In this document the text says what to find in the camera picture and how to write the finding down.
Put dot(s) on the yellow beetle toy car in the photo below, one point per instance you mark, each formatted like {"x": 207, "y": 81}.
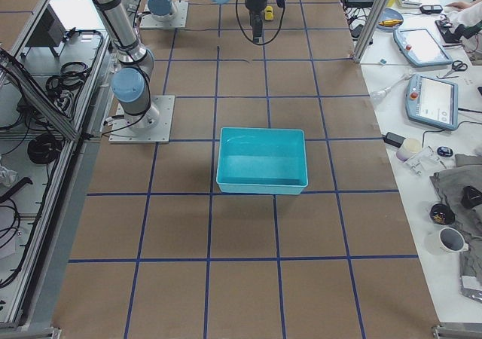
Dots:
{"x": 268, "y": 13}

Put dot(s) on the blue plate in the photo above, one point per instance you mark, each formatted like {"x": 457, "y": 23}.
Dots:
{"x": 389, "y": 14}

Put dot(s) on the yellow toy on plate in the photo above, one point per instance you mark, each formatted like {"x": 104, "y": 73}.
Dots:
{"x": 390, "y": 23}

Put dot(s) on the teal plastic bin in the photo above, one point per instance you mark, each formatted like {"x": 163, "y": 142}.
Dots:
{"x": 262, "y": 161}

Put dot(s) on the far teach pendant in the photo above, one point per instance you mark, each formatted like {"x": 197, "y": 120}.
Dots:
{"x": 420, "y": 48}

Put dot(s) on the teach pendant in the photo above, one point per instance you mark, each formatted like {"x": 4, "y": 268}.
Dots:
{"x": 420, "y": 48}
{"x": 432, "y": 101}

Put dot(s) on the black power adapter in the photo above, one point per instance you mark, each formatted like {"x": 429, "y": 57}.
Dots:
{"x": 393, "y": 139}

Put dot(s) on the near teach pendant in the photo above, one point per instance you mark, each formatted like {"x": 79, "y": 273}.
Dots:
{"x": 432, "y": 101}

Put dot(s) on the scissors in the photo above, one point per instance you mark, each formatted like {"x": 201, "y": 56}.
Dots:
{"x": 457, "y": 66}

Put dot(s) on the white purple cup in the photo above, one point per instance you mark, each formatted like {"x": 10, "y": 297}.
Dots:
{"x": 409, "y": 147}

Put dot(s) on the grey cloth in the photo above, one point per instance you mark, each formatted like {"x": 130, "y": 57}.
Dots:
{"x": 460, "y": 189}

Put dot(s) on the small black bowl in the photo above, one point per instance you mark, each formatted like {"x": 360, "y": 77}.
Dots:
{"x": 442, "y": 214}

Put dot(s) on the white mug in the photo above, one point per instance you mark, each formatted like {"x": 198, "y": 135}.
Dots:
{"x": 446, "y": 240}

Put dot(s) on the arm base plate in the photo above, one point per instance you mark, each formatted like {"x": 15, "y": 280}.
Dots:
{"x": 176, "y": 21}
{"x": 155, "y": 126}

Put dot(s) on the aluminium frame post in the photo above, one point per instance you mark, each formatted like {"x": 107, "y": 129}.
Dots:
{"x": 368, "y": 30}

